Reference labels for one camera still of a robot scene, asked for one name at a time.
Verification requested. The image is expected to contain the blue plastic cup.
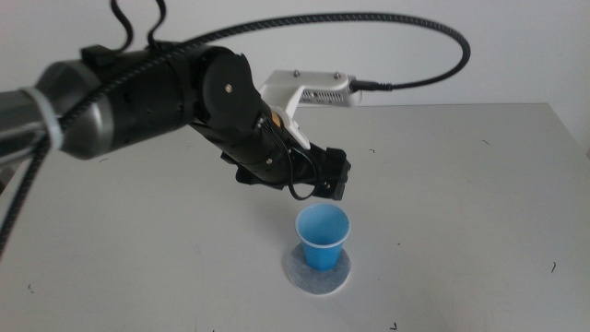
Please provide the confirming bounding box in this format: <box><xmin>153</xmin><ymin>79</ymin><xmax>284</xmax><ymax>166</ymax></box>
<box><xmin>294</xmin><ymin>202</ymin><xmax>352</xmax><ymax>272</ymax></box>

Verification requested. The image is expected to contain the round grey felt cup mat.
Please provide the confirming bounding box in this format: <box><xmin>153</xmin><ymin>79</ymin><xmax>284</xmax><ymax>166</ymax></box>
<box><xmin>286</xmin><ymin>243</ymin><xmax>353</xmax><ymax>297</ymax></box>

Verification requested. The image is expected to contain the thin black wire loop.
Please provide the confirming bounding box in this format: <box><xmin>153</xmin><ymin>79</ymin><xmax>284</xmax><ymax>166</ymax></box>
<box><xmin>265</xmin><ymin>117</ymin><xmax>321</xmax><ymax>202</ymax></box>

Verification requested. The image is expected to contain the white wrist camera with mount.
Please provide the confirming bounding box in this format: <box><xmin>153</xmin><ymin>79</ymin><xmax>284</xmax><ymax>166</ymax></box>
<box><xmin>258</xmin><ymin>68</ymin><xmax>363</xmax><ymax>150</ymax></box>

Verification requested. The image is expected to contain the black braided cable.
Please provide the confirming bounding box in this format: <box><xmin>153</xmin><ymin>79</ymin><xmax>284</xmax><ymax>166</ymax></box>
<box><xmin>0</xmin><ymin>12</ymin><xmax>472</xmax><ymax>259</ymax></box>

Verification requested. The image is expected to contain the black looped cable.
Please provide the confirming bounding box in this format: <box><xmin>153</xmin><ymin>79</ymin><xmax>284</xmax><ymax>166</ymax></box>
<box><xmin>109</xmin><ymin>0</ymin><xmax>168</xmax><ymax>53</ymax></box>

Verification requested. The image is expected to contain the white cable tie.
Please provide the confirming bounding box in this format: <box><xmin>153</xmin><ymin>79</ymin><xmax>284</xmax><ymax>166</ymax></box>
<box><xmin>23</xmin><ymin>86</ymin><xmax>65</xmax><ymax>151</ymax></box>

